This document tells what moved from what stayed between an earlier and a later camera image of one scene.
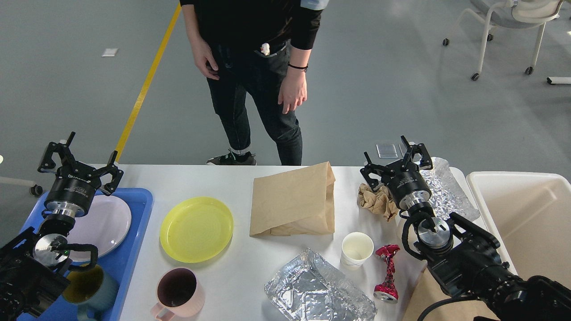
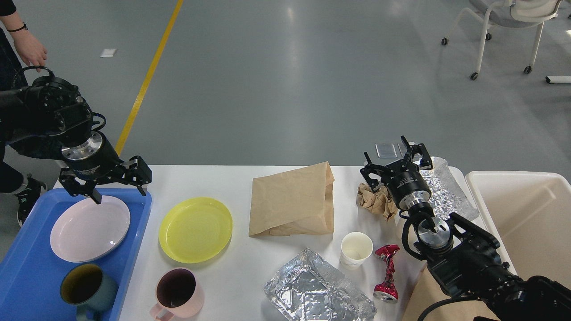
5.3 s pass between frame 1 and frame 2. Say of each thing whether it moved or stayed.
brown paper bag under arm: stayed
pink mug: stayed
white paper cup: stayed
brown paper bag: stayed
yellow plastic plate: stayed
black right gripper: stayed
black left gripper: moved
